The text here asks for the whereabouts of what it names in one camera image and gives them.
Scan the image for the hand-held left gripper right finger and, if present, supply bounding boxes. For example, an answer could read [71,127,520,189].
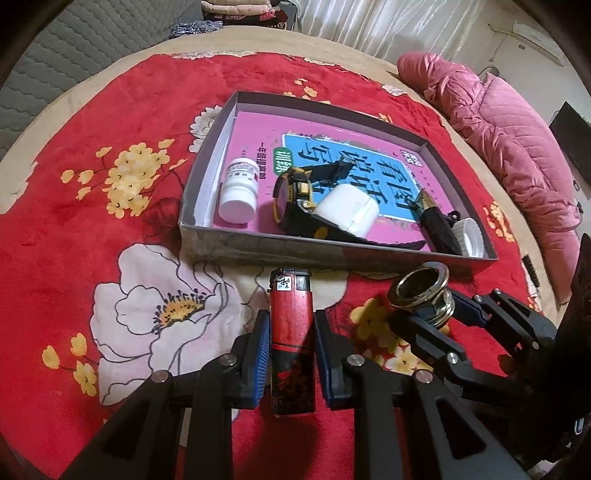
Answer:
[314,309,532,480]

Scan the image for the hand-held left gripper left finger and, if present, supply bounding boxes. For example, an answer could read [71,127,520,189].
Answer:
[60,309,271,480]

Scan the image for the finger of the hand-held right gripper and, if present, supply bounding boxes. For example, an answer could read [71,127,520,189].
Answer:
[392,318,472,386]
[448,288,561,356]

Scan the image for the red black lighter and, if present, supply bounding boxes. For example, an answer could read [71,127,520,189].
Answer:
[269,267,317,417]

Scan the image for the brass metal rings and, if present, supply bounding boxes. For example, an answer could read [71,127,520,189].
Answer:
[387,261,455,328]

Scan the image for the white bottle cap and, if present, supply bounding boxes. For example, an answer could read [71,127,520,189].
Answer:
[450,218,485,258]

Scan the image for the black gold-tipped pen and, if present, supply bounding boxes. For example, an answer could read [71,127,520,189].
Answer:
[411,189,462,256]

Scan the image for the grey cardboard box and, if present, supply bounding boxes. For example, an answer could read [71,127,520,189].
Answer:
[178,91,499,278]

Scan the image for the white earbuds case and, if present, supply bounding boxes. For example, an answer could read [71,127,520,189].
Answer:
[314,184,380,238]

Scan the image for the yellow black watch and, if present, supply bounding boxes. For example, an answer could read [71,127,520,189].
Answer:
[272,166,428,252]

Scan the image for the white pill bottle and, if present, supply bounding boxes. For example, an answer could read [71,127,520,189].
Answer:
[217,157,260,225]

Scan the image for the black tag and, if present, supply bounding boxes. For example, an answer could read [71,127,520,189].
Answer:
[522,255,541,289]

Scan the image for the pink quilted jacket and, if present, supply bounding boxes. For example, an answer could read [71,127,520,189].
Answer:
[397,52,583,305]

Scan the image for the black television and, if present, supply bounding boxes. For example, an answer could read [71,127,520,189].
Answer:
[549,102,591,183]

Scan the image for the red floral blanket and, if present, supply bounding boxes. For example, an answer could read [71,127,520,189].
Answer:
[0,52,541,480]

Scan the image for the pink book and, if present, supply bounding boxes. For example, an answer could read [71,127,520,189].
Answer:
[212,113,462,252]

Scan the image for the white air conditioner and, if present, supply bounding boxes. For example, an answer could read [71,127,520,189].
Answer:
[512,23,566,65]

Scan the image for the beige bed sheet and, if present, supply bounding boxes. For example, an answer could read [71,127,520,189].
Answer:
[0,25,568,315]

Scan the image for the white curtain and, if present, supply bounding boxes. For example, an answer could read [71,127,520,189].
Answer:
[295,0,490,61]

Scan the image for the blue patterned cloth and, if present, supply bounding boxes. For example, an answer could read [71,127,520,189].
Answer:
[168,21,211,40]

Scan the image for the pile of folded clothes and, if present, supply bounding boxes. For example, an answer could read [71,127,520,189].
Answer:
[201,0,301,31]

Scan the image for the grey quilted headboard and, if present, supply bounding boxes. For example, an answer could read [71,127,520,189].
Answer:
[0,0,206,158]

